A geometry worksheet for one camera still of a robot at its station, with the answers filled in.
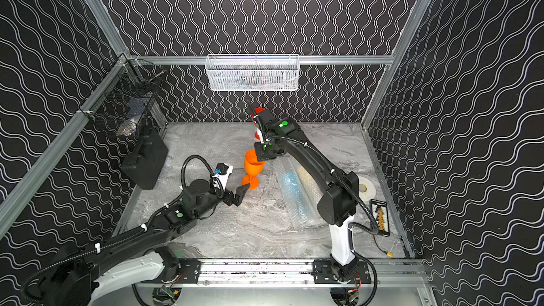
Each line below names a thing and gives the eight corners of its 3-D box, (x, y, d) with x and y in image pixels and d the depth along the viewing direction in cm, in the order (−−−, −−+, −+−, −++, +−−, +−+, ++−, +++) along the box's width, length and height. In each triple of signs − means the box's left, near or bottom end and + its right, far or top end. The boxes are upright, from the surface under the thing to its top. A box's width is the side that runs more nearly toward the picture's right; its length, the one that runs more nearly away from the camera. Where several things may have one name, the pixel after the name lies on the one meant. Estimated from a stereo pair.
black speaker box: (134, 190, 95) (112, 168, 82) (152, 150, 110) (135, 126, 96) (156, 190, 95) (136, 168, 82) (171, 150, 110) (157, 126, 96)
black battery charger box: (371, 233, 85) (373, 231, 83) (369, 200, 94) (371, 198, 92) (388, 237, 84) (391, 235, 82) (385, 204, 93) (387, 201, 91)
